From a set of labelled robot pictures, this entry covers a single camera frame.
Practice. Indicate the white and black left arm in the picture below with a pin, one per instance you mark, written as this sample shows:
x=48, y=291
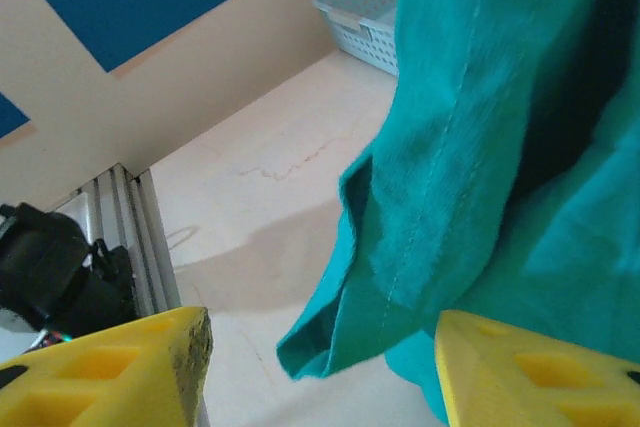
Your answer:
x=45, y=257

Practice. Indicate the small plain blue panel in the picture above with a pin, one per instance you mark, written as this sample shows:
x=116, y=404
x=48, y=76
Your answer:
x=10, y=119

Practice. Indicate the teal t-shirt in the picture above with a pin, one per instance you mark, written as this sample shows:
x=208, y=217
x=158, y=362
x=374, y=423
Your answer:
x=450, y=147

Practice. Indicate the light blue perforated basket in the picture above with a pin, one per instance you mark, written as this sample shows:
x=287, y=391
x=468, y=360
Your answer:
x=360, y=7

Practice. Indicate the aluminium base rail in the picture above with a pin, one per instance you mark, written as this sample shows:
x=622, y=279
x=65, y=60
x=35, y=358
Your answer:
x=150, y=247

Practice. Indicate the blue panel orange circle flower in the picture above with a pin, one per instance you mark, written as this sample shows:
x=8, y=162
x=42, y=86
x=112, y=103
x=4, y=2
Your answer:
x=125, y=7

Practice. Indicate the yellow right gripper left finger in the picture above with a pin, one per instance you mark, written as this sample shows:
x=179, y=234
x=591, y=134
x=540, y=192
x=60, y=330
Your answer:
x=100, y=387

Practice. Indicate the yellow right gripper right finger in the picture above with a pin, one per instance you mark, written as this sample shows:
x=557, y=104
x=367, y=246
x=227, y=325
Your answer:
x=525, y=387

